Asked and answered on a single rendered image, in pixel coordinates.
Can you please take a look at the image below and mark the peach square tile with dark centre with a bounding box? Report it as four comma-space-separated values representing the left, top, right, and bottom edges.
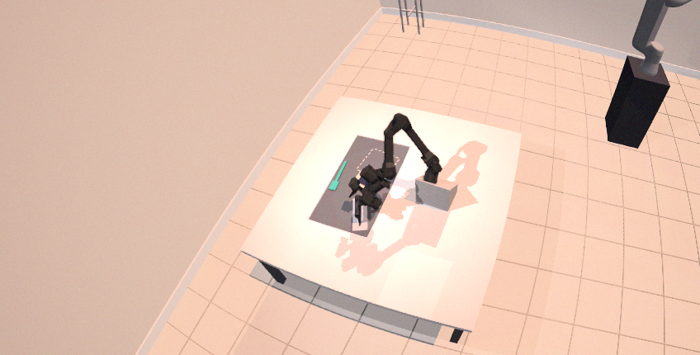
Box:
356, 173, 369, 188

